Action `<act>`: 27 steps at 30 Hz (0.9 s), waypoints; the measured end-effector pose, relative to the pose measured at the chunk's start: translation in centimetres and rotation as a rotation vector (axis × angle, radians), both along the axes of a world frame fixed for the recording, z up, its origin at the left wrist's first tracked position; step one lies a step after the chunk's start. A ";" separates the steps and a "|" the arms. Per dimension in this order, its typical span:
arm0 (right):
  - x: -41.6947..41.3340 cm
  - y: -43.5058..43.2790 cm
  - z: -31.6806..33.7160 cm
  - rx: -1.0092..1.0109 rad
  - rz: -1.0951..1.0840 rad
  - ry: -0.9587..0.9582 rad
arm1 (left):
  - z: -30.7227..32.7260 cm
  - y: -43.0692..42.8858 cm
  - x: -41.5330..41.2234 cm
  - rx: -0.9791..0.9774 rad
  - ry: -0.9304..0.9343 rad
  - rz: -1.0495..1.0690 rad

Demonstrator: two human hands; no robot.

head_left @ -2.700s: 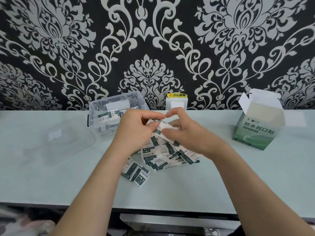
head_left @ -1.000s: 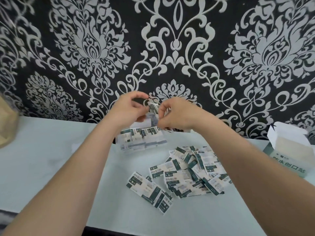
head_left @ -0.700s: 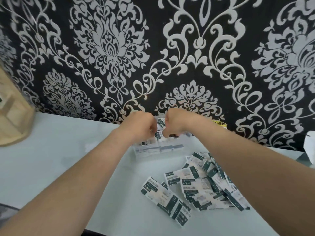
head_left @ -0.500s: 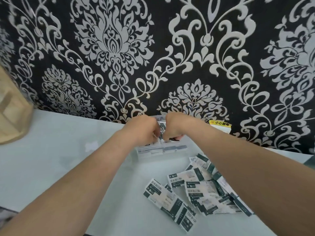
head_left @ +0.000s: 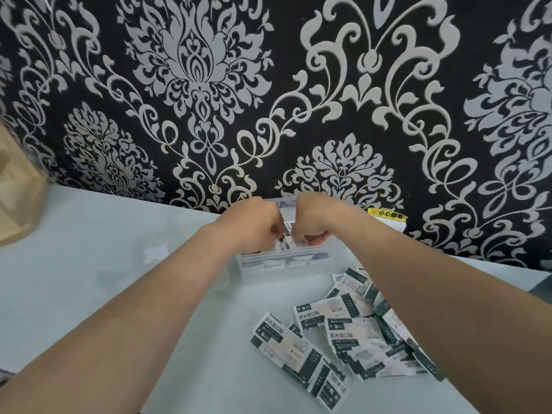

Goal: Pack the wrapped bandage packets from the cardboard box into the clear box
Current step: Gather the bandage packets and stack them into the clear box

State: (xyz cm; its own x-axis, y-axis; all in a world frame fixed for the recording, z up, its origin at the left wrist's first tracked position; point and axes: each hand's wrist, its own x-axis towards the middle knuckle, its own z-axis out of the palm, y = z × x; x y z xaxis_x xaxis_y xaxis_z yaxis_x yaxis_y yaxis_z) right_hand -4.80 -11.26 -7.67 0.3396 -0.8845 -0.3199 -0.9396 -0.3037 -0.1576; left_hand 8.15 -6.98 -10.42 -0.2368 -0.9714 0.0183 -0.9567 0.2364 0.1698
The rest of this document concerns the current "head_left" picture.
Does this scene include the person's left forearm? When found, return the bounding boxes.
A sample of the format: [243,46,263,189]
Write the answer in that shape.
[0,221,242,414]

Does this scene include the person's left hand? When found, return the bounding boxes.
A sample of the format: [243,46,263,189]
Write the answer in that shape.
[211,195,285,255]

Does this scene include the green white cardboard carton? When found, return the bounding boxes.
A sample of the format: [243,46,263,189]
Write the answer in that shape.
[528,275,552,305]

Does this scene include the person's right hand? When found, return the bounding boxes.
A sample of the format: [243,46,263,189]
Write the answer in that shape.
[291,191,359,247]

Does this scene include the pile of white green packets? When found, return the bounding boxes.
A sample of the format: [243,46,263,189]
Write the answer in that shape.
[250,266,445,411]

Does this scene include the white wall socket yellow label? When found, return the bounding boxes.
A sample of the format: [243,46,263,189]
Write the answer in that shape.
[367,206,408,233]

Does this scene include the clear plastic box lid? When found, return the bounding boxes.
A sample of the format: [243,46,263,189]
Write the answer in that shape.
[93,236,233,298]

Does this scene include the person's right forearm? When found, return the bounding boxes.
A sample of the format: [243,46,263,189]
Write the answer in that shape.
[332,206,552,414]

